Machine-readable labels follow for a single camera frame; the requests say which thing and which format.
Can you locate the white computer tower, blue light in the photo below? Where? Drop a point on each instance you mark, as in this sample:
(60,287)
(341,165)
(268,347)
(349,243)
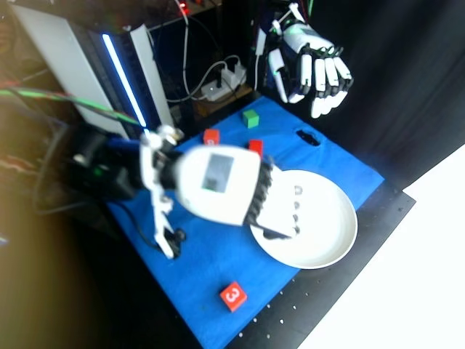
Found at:
(65,54)

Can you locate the green cube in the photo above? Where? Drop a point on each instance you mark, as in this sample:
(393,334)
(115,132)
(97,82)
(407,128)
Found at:
(251,119)

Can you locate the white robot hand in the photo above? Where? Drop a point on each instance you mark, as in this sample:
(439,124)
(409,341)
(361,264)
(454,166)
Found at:
(218,196)
(309,36)

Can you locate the white round plate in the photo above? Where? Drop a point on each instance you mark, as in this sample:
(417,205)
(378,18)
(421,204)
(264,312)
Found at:
(319,232)

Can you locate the white power strip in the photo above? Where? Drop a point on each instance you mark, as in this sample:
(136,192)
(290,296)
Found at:
(218,91)

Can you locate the blue cloth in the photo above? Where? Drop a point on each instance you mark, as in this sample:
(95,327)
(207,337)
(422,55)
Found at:
(203,261)

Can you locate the tall red block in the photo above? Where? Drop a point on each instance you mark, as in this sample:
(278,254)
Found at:
(256,146)

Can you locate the red cube with white print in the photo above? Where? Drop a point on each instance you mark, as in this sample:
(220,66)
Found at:
(211,136)

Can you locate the red cube with number three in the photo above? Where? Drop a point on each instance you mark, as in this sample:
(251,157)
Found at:
(233,296)

